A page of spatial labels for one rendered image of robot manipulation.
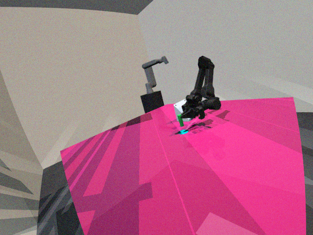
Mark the cyan circle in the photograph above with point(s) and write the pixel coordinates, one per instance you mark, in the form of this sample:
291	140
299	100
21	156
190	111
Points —
183	132

